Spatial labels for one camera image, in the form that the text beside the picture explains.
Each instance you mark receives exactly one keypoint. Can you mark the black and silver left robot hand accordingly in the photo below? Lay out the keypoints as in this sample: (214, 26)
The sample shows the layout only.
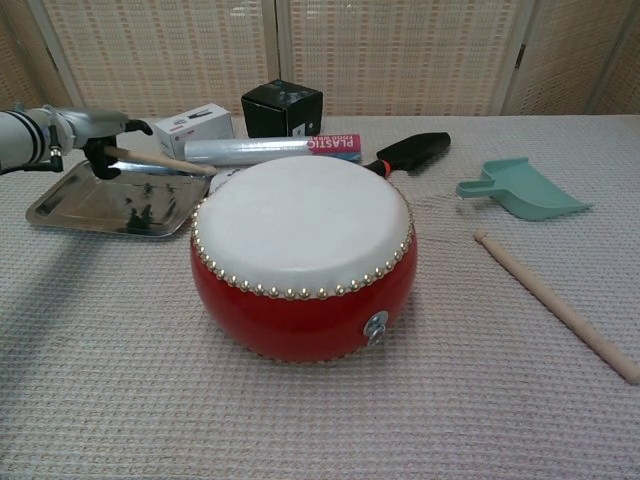
(95, 125)

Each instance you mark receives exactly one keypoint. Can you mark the wooden drumstick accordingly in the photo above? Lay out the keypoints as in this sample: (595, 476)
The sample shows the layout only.
(165, 161)
(550, 300)

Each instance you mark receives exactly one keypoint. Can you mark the silver metal tray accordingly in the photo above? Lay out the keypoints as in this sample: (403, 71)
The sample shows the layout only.
(100, 205)

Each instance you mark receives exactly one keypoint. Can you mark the red drum with white skin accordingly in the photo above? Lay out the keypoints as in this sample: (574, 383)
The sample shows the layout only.
(300, 235)

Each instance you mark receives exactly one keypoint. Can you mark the white product box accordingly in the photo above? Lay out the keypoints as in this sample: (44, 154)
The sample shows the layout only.
(192, 130)

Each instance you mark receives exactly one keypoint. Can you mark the plastic food wrap roll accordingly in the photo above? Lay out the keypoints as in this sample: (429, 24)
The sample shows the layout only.
(250, 150)

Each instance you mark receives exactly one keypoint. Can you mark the black cube box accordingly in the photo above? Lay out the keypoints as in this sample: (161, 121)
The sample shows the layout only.
(270, 112)

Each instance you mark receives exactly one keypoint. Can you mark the woven folding screen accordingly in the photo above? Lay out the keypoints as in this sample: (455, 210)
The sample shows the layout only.
(400, 55)

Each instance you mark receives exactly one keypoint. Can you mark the black garden trowel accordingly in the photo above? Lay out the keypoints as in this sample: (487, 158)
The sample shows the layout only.
(417, 147)

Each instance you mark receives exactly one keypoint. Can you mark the beige woven tablecloth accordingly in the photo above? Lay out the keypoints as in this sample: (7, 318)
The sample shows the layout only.
(320, 410)

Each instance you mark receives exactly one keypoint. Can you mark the teal plastic dustpan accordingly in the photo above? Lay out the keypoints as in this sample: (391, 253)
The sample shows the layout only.
(530, 197)

